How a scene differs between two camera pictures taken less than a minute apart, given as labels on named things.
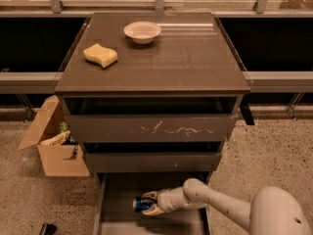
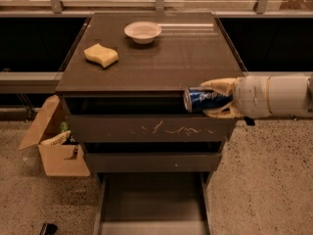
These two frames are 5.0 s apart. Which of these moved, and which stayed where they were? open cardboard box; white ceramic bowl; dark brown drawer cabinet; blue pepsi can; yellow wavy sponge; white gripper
Moved: blue pepsi can; white gripper
Stayed: open cardboard box; white ceramic bowl; dark brown drawer cabinet; yellow wavy sponge
